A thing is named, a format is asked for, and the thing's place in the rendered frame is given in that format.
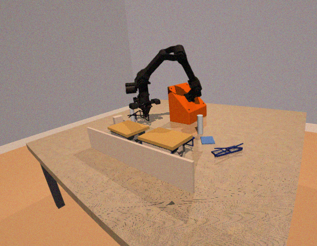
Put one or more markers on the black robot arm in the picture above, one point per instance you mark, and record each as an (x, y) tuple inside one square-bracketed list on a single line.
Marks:
[(142, 80)]

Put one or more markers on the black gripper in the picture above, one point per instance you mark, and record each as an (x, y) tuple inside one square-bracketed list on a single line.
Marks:
[(145, 104)]

